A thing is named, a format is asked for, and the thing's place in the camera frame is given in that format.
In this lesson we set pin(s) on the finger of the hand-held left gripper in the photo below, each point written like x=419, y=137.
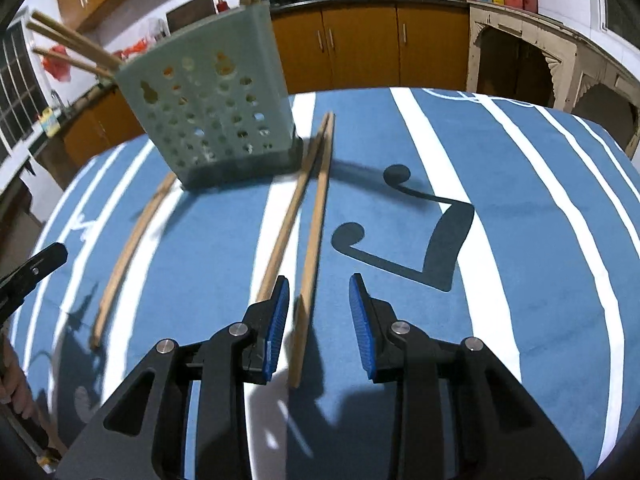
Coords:
x=30, y=267

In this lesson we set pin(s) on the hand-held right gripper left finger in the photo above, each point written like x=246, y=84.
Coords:
x=277, y=330

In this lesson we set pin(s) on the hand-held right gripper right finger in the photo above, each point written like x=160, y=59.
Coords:
x=362, y=330

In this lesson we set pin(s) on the green perforated utensil holder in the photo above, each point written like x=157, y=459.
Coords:
x=272, y=70

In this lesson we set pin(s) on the person's left hand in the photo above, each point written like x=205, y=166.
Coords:
x=15, y=385

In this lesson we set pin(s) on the yellow detergent bottle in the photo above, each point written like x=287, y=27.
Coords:
x=48, y=121

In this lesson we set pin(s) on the sink faucet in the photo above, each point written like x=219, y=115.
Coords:
x=55, y=100

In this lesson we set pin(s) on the barred window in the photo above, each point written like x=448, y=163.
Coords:
x=612, y=5
x=15, y=90

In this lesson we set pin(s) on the blue white striped tablecloth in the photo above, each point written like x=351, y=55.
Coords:
x=500, y=210

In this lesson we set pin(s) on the hanging red plastic bag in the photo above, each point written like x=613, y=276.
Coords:
x=57, y=67

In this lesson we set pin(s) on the crumpled red plastic bag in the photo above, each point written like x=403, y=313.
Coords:
x=132, y=51

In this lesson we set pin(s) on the clear plastic jar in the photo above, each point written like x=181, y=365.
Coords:
x=156, y=29

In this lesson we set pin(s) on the wooden lower kitchen cabinets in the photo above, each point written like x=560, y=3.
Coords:
x=360, y=45

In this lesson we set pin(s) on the dark cutting board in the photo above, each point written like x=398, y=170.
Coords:
x=192, y=12

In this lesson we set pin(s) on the red bottle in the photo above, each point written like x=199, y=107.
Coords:
x=222, y=6

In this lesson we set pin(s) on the beige wooden cabinet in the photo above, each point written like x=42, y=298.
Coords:
x=570, y=70

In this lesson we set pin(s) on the black kitchen countertop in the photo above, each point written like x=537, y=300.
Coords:
x=425, y=0

